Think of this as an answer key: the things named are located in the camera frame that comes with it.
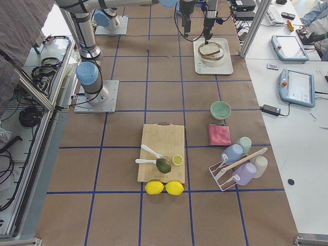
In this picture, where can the green bowl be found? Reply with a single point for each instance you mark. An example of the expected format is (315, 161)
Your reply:
(220, 110)

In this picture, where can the teach pendant far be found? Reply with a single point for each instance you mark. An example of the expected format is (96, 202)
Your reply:
(289, 48)

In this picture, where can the pink cloth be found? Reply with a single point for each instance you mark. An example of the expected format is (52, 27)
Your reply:
(219, 135)

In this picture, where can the brown crust bread slice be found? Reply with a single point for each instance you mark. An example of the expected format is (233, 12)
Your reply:
(209, 49)

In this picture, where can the white plastic spoon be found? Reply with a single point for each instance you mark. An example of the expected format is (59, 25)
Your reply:
(146, 148)
(145, 161)

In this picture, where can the teach pendant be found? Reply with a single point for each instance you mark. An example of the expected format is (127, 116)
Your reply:
(289, 48)
(297, 87)

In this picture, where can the white bear tray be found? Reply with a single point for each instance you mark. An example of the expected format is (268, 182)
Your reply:
(223, 67)

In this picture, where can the halved lemon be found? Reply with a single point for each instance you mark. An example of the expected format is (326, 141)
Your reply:
(177, 160)

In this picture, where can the bread slice on plate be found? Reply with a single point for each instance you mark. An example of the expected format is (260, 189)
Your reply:
(216, 56)

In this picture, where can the yellow lemon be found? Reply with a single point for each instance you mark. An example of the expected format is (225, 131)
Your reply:
(154, 187)
(174, 188)

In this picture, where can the green mug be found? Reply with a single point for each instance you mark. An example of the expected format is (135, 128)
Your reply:
(245, 143)

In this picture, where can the blue mug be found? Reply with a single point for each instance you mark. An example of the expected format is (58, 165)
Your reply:
(231, 154)

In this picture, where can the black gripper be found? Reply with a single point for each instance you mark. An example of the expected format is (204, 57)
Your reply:
(210, 15)
(184, 10)

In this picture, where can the cream round plate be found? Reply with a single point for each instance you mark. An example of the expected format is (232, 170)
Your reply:
(208, 60)

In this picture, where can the yellow lemon left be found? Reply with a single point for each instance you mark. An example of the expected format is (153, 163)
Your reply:
(154, 187)

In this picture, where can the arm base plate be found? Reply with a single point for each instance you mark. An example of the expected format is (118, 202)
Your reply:
(105, 101)
(117, 26)

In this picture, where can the purple mug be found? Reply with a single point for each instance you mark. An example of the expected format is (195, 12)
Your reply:
(244, 173)

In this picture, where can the white wire mug rack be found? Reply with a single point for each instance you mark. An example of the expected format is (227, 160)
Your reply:
(217, 175)

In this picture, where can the wooden cutting board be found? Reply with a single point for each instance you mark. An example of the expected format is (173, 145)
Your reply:
(167, 141)

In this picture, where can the white mug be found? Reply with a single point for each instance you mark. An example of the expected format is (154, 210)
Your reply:
(261, 164)

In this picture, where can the yellow lemon right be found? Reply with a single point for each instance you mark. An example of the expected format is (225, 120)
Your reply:
(174, 188)

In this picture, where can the black power adapter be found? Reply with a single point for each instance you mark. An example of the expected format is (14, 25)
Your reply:
(270, 110)

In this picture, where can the aluminium frame post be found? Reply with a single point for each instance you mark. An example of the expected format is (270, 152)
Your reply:
(261, 11)

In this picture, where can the green avocado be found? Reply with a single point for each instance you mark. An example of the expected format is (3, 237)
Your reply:
(163, 165)

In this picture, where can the teach pendant near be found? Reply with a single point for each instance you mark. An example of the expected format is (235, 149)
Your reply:
(297, 87)

